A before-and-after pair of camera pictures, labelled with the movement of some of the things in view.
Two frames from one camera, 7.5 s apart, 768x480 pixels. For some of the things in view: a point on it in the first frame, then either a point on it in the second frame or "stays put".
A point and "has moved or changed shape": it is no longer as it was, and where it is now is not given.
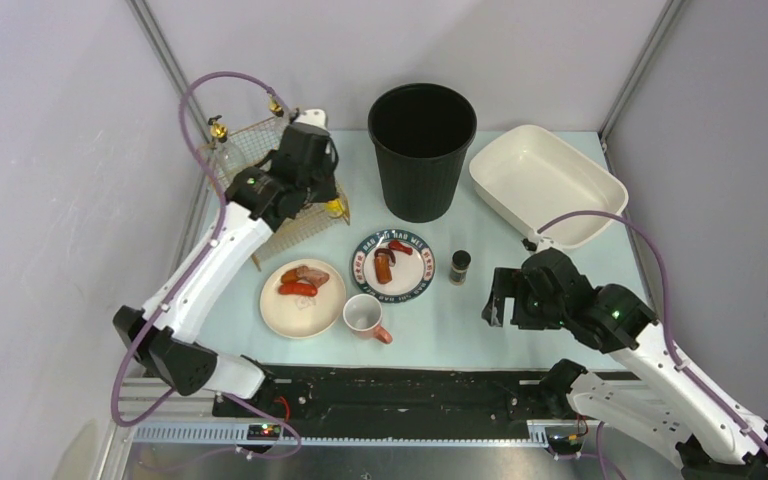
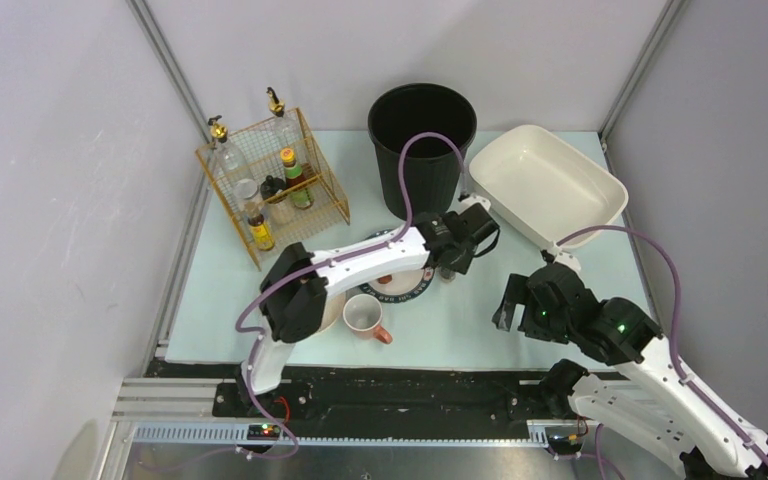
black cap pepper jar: [461, 260] has moved or changed shape
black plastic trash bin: [422, 133] stays put
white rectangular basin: [534, 176] stays put
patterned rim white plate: [392, 266] stays put
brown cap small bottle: [334, 207] has moved or changed shape
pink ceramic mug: [362, 314] stays put
